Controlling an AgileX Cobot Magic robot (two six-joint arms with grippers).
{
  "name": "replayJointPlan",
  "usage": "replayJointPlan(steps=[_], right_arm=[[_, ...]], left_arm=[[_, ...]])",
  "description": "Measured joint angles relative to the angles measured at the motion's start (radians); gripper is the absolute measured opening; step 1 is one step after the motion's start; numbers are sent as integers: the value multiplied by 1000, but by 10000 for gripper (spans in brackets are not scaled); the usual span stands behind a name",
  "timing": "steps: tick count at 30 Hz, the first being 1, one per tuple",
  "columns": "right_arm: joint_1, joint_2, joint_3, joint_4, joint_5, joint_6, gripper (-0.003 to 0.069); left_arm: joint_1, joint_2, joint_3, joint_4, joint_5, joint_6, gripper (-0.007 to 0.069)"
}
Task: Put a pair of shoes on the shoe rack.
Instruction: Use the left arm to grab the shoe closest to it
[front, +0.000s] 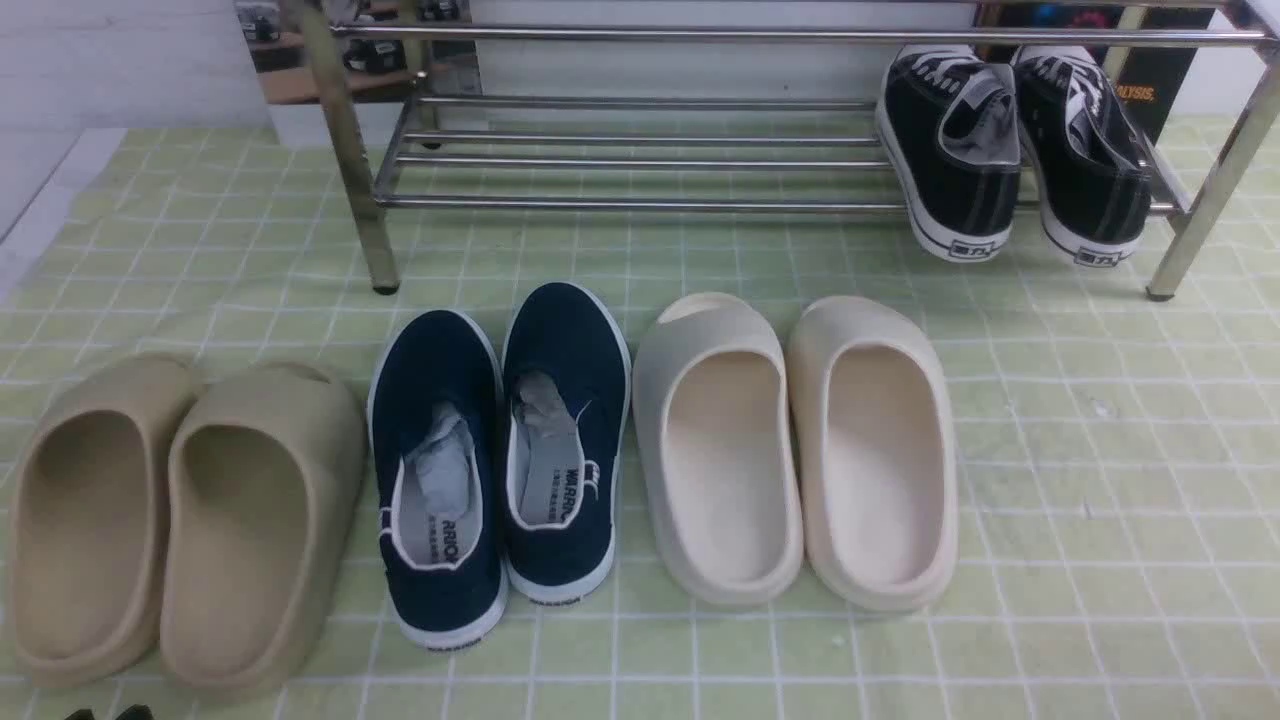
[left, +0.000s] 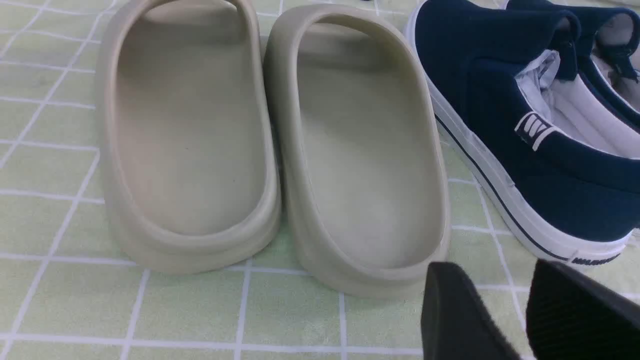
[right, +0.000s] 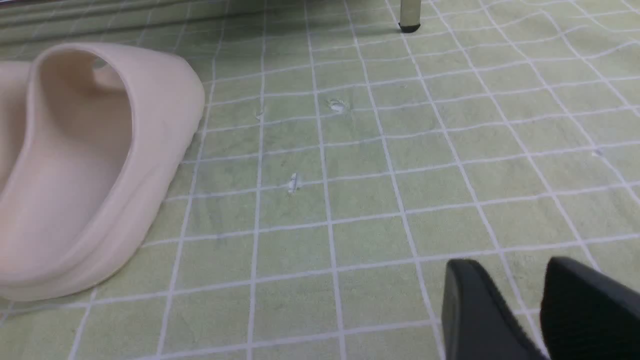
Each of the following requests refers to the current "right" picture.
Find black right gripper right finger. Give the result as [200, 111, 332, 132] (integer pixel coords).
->
[540, 256, 640, 360]

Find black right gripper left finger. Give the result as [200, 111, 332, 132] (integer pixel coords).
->
[441, 259, 547, 360]

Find metal shoe rack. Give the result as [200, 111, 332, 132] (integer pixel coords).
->
[398, 0, 422, 34]

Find green checkered floor cloth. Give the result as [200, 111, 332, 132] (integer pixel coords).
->
[1, 0, 640, 360]

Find cream right slide slipper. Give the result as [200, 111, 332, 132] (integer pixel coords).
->
[0, 42, 206, 302]

